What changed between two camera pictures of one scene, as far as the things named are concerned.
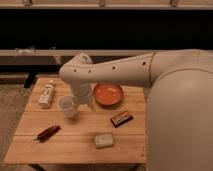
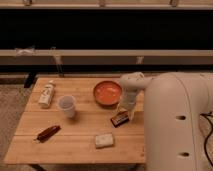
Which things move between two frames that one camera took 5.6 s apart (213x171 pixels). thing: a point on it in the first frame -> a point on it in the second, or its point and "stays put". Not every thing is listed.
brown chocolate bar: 121,119 stays put
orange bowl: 108,94 stays put
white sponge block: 104,140 stays put
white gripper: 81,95 -> 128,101
